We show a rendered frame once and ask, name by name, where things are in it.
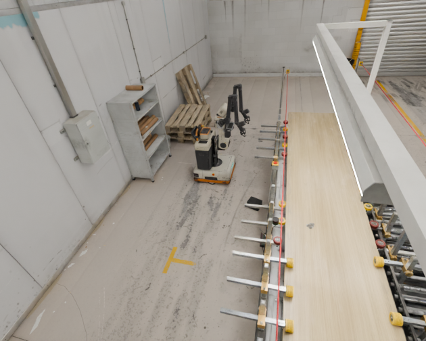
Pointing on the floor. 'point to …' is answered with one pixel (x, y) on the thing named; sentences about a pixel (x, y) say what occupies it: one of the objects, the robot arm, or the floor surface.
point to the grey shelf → (119, 109)
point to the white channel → (391, 155)
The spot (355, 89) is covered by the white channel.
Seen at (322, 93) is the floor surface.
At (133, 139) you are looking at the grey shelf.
